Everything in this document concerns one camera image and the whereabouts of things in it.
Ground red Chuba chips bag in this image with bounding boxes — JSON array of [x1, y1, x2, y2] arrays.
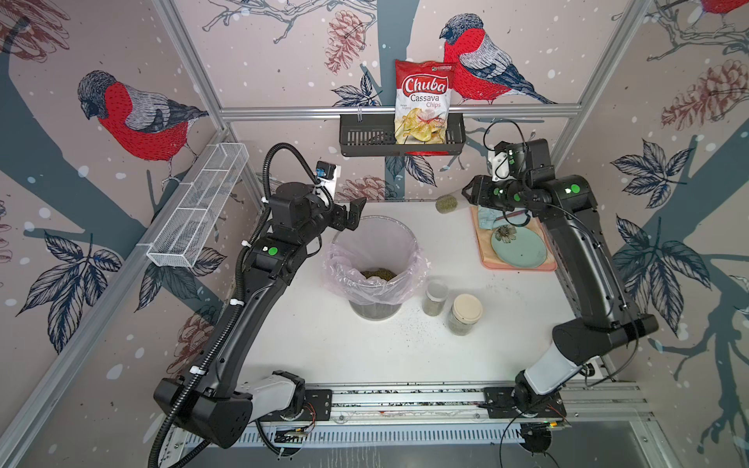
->
[[394, 60, 454, 145]]

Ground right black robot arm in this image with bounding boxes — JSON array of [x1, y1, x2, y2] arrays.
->
[[461, 138, 658, 415]]

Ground teal folded cloth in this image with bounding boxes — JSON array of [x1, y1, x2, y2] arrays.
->
[[477, 207, 502, 230]]

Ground short clear bean jar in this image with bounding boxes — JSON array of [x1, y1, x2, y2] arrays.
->
[[422, 281, 450, 317]]

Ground teal plate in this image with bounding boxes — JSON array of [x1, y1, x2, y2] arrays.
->
[[491, 224, 547, 269]]

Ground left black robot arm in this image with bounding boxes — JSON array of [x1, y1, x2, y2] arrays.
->
[[147, 142, 367, 467]]

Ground black wall basket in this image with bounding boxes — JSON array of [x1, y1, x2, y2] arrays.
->
[[339, 114, 466, 157]]

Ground beige lidded bean jar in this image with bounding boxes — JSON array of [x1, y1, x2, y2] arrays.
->
[[448, 294, 484, 337]]

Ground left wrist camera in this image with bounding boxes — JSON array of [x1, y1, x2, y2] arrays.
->
[[314, 161, 341, 200]]

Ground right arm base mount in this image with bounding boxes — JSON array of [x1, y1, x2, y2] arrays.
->
[[479, 386, 567, 419]]

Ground tall clear bean jar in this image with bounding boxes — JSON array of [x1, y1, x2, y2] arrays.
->
[[435, 190, 472, 215]]

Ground mung beans in bin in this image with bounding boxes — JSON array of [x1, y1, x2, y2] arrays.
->
[[361, 268, 397, 282]]

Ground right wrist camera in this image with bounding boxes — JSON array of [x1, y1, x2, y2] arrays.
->
[[488, 144, 515, 183]]

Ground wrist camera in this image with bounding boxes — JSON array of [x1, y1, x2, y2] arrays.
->
[[314, 161, 341, 200], [488, 144, 515, 183]]

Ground white wire mesh shelf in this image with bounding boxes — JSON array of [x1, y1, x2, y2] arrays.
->
[[146, 142, 249, 268]]

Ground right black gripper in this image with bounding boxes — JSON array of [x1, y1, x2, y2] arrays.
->
[[459, 174, 529, 212]]

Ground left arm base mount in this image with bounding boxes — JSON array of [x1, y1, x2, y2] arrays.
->
[[261, 389, 333, 423]]

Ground mesh waste bin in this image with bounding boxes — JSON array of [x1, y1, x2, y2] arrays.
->
[[326, 214, 421, 322]]

